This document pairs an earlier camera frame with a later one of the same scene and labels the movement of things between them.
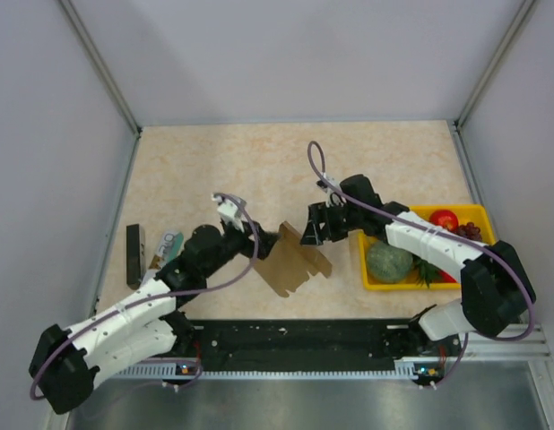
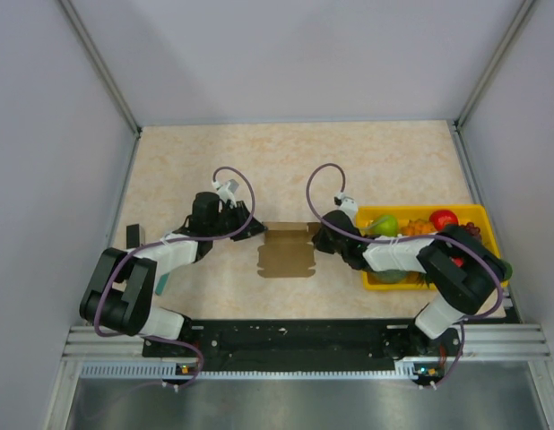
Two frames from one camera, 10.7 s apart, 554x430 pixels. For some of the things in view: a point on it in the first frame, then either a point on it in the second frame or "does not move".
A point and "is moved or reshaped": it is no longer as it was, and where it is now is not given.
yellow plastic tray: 475,214 does not move
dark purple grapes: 470,230 does not move
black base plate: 310,345 does not move
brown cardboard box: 289,263 is moved or reshaped
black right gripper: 315,234 → 318,240
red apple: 445,219 does not move
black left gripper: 265,241 → 243,215
